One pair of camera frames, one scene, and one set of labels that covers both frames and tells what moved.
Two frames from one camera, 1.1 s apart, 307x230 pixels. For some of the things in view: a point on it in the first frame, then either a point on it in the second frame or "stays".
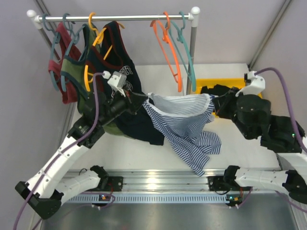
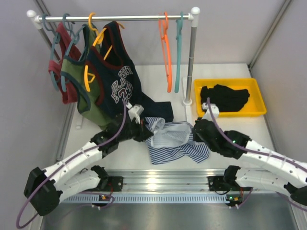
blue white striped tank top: [186, 119] -> [170, 142]
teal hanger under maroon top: [56, 40] stays
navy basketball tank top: [112, 64] stays
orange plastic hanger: [159, 28] -> [167, 52]
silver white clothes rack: [36, 20] stays
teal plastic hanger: [192, 74] -> [178, 37]
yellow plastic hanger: [98, 40] stays
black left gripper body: [134, 101] -> [142, 132]
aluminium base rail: [169, 186] stays
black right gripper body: [227, 109] -> [196, 137]
